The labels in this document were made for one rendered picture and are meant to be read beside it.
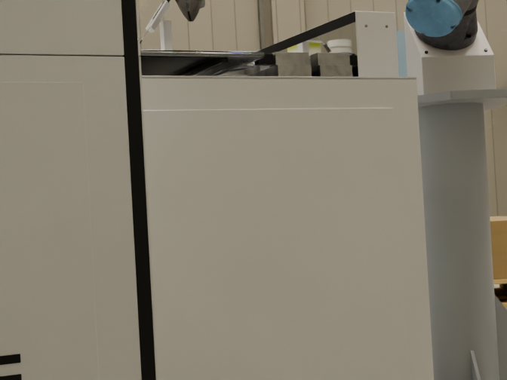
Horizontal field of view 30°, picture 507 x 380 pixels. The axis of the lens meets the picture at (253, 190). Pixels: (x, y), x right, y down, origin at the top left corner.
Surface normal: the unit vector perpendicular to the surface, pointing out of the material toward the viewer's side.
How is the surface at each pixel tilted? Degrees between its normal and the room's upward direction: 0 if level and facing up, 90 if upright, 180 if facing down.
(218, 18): 90
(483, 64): 90
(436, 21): 135
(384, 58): 90
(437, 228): 90
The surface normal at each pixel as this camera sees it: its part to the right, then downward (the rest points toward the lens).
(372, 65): 0.41, -0.04
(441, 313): -0.76, 0.04
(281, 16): 0.13, -0.02
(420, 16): -0.39, 0.72
